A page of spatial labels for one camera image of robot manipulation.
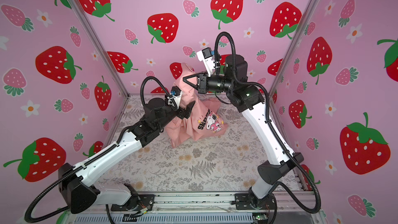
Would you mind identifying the pink Snoopy hooded jacket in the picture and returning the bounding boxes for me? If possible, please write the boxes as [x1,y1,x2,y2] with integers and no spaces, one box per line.
[165,62,228,148]

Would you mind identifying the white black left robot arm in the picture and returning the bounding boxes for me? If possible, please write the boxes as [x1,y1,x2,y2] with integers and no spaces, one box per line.
[59,98,195,214]

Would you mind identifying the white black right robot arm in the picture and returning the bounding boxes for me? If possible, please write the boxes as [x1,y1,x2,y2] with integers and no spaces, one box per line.
[183,49,304,208]

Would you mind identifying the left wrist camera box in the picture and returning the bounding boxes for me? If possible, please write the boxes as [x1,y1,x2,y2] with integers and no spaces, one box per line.
[166,87,183,110]

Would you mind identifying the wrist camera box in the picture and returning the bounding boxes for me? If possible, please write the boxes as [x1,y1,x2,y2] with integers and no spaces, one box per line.
[166,87,183,110]
[197,47,216,75]

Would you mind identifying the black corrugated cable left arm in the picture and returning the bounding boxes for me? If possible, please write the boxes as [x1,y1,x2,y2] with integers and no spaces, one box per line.
[24,76,172,224]

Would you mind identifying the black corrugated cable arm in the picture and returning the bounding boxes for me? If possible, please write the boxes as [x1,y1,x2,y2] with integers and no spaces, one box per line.
[214,32,321,214]
[24,76,172,224]

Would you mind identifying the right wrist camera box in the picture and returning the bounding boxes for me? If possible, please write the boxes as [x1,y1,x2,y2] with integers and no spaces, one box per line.
[197,47,216,75]

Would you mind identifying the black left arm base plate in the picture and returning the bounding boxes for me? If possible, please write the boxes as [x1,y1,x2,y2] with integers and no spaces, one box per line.
[111,194,155,212]

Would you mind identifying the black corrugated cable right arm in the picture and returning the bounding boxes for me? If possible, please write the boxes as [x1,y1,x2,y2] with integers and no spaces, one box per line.
[214,32,321,214]

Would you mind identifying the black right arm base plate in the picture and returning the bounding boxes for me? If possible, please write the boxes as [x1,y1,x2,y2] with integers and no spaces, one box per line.
[234,193,276,211]

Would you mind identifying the aluminium frame corner post left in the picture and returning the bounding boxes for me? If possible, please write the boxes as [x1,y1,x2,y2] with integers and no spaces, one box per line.
[68,0,129,98]

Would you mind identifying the aluminium frame corner post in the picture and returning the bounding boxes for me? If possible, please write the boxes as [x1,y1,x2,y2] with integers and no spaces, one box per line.
[68,0,129,98]
[269,0,320,96]

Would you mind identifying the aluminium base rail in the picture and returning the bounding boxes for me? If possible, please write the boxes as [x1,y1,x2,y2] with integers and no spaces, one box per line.
[62,191,327,224]

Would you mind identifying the aluminium frame corner post right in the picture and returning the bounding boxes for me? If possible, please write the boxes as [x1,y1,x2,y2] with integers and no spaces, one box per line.
[269,0,320,96]

